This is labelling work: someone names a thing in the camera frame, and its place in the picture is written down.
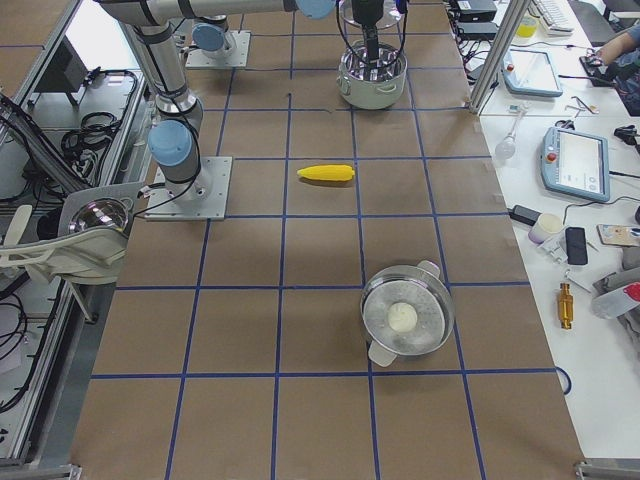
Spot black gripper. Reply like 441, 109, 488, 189
351, 0, 384, 65

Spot yellow corn cob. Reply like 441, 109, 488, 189
296, 164, 356, 183

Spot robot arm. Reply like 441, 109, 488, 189
120, 22, 208, 202

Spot pale green electric pot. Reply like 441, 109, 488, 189
336, 41, 408, 110

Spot steel steamer pot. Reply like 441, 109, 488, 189
360, 260, 455, 367

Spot white light bulb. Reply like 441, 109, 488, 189
494, 101, 530, 164

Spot black power adapter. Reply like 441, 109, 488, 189
508, 205, 541, 226

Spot blue teach pendant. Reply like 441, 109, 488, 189
540, 127, 611, 203

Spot white cup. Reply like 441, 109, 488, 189
528, 213, 564, 244

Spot white steamed bun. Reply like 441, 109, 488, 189
387, 302, 418, 333

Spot black phone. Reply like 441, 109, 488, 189
565, 227, 588, 266

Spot spare glass lid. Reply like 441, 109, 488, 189
68, 197, 129, 233

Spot gold metal connector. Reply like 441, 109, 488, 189
557, 282, 574, 330

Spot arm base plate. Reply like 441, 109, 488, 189
139, 156, 233, 221
186, 30, 251, 70

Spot aluminium frame post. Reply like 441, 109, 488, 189
468, 0, 530, 114

